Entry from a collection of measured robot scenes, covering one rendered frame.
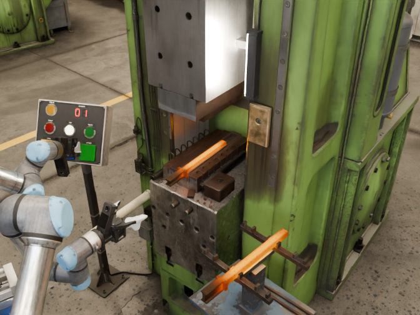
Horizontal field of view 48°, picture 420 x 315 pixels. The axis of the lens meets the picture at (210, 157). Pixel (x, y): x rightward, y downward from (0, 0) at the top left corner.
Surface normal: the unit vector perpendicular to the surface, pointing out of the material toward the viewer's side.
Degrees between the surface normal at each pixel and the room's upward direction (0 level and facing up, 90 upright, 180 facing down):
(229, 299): 0
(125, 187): 0
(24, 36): 90
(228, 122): 90
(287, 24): 90
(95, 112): 60
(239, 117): 90
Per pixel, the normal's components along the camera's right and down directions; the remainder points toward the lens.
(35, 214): -0.14, -0.25
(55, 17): 0.65, 0.41
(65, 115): -0.18, 0.04
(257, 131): -0.60, 0.44
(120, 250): 0.00, -0.84
